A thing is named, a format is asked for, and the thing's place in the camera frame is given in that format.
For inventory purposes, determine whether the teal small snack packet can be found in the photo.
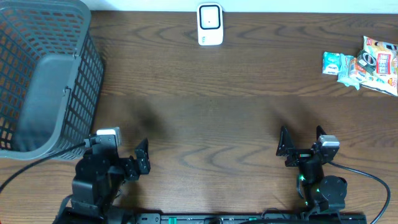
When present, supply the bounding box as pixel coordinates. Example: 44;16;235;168
337;54;360;90

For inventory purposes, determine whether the orange tissue pack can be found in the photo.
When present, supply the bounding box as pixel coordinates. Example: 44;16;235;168
348;57;367;83

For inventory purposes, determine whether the green tissue pack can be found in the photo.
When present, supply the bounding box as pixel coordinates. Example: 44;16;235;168
322;52;341;75

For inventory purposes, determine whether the dark green round-label box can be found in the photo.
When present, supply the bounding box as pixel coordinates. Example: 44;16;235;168
357;50;377;73

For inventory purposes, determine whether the large white snack bag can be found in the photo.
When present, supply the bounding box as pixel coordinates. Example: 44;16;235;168
362;36;397;96

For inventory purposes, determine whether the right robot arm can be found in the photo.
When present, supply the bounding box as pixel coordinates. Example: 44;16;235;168
276;126;347;220

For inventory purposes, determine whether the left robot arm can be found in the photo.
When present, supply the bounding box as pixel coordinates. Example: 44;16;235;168
54;135;150;223

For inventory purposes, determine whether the white barcode scanner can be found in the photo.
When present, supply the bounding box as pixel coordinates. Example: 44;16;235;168
197;2;224;46

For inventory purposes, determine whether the grey plastic mesh basket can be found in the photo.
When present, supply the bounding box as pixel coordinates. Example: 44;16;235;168
1;0;104;160

